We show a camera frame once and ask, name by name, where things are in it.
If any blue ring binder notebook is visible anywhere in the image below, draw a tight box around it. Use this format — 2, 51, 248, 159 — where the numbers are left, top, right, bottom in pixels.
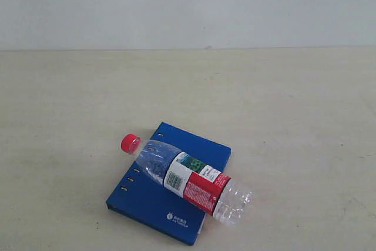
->
106, 122, 231, 246

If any clear plastic water bottle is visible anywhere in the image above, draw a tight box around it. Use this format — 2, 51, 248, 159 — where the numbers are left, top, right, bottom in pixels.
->
120, 134, 251, 226

